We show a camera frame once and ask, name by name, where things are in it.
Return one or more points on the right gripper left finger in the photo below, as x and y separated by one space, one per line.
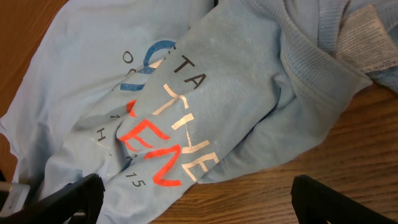
79 202

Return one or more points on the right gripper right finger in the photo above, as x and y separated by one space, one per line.
315 203

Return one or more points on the light blue printed t-shirt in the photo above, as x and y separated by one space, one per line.
155 96

